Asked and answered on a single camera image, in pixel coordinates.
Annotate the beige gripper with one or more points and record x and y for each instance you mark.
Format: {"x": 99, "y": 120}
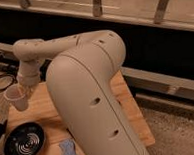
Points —
{"x": 28, "y": 76}

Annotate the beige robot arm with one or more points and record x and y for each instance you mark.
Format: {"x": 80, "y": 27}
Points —
{"x": 78, "y": 81}

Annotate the dark ceramic bowl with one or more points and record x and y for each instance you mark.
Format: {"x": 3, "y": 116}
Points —
{"x": 26, "y": 139}

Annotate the wooden board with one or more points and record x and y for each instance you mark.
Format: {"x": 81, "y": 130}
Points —
{"x": 42, "y": 111}

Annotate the blue sponge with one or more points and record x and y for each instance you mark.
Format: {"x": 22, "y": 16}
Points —
{"x": 67, "y": 146}

